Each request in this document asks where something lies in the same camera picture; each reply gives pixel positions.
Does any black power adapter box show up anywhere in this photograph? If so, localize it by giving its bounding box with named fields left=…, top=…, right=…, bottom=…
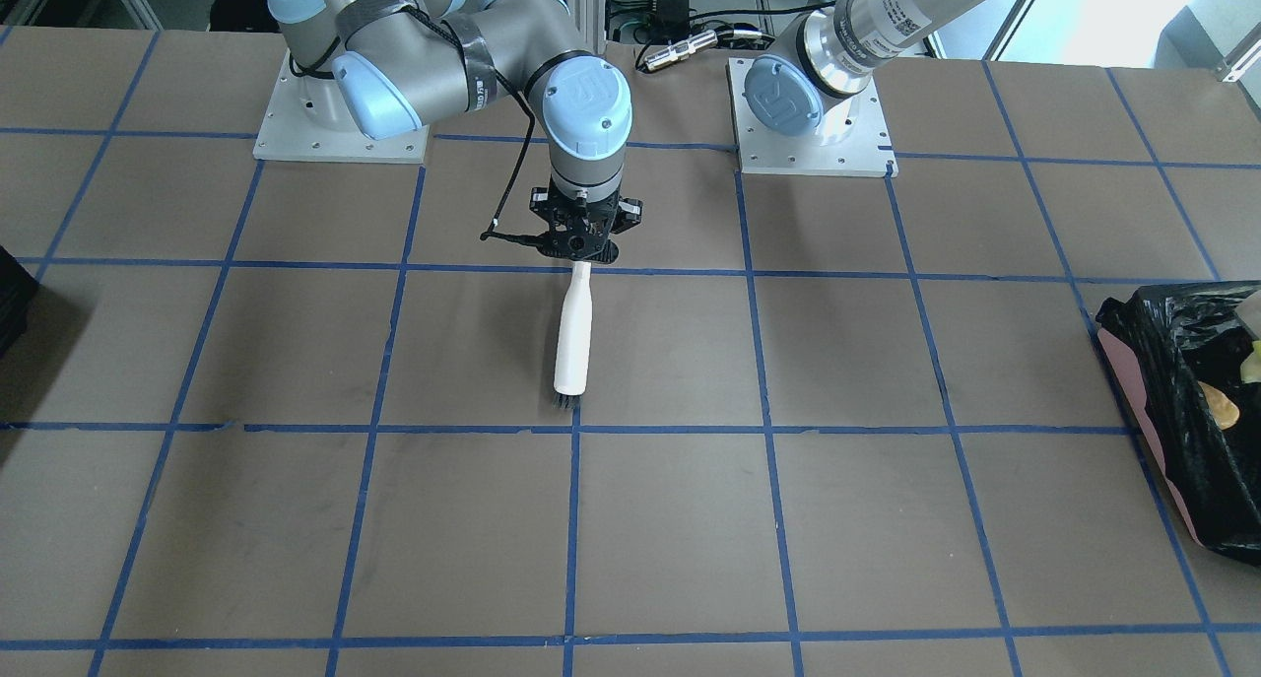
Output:
left=647, top=0, right=691, bottom=32

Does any silver cable connector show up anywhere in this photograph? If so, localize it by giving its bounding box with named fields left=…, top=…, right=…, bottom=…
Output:
left=636, top=30, right=719, bottom=74

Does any pink bin black bag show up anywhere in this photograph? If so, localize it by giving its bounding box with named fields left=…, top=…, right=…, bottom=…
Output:
left=1095, top=281, right=1260, bottom=566

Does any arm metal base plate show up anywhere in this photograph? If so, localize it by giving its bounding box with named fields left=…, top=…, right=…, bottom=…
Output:
left=252, top=54, right=430, bottom=165
left=728, top=58, right=899, bottom=178

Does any black bin edge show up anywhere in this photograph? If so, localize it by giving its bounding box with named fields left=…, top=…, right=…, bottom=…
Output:
left=0, top=246, right=39, bottom=358

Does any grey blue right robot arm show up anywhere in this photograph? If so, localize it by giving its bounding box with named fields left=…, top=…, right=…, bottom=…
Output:
left=253, top=0, right=642, bottom=263

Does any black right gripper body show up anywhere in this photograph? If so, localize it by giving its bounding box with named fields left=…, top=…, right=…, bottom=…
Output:
left=530, top=187, right=643, bottom=263

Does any tan bread slice toy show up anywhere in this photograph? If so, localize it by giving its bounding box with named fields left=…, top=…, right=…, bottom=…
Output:
left=1197, top=381, right=1241, bottom=430

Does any yellow sponge piece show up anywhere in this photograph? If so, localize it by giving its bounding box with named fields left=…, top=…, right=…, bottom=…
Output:
left=1238, top=339, right=1261, bottom=385

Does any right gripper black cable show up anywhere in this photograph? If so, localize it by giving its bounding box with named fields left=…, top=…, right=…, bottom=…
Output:
left=393, top=0, right=549, bottom=245

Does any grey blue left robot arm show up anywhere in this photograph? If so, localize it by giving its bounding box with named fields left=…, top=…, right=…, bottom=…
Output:
left=741, top=0, right=986, bottom=137

